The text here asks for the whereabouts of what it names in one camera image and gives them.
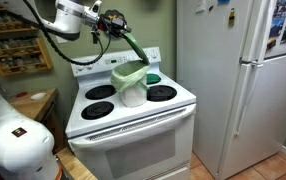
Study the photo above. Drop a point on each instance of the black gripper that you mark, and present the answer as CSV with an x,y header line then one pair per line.
x,y
114,23

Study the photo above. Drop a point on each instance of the green trash bin lid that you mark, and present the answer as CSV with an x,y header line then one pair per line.
x,y
136,47

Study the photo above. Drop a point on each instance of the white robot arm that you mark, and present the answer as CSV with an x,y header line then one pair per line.
x,y
70,15

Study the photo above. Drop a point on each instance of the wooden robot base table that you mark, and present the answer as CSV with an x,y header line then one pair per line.
x,y
73,166

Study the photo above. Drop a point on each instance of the white compost trash bin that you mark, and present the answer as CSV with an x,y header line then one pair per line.
x,y
134,96

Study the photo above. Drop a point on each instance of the green bin liner bag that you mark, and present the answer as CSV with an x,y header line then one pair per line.
x,y
128,74

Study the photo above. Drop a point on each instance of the green round silicone pad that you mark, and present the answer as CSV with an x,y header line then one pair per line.
x,y
153,78

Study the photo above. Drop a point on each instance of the small white dish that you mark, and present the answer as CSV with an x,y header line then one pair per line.
x,y
38,96

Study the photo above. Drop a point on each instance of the white electric stove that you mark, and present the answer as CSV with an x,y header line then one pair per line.
x,y
152,141

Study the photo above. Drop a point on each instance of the wooden spice shelf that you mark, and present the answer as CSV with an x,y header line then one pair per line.
x,y
21,50

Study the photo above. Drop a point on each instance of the wooden side counter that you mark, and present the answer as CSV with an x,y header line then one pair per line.
x,y
35,109

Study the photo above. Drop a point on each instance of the white refrigerator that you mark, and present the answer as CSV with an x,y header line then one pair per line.
x,y
240,86

